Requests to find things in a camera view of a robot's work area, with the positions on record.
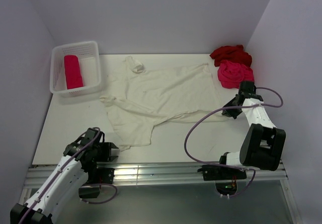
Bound rolled pink t shirt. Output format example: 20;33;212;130
64;55;84;90

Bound aluminium rail frame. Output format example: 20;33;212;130
19;162;302;223

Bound white t shirt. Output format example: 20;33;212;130
100;56;222;151

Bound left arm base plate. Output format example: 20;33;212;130
78;168;115;199

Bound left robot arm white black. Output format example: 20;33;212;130
10;127;118;223

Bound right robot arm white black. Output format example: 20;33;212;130
218;81;286;179

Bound dark red t shirt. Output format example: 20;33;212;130
210;45;252;67

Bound white plastic basket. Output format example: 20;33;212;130
50;41;103;97

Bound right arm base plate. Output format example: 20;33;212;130
197;165;247;181

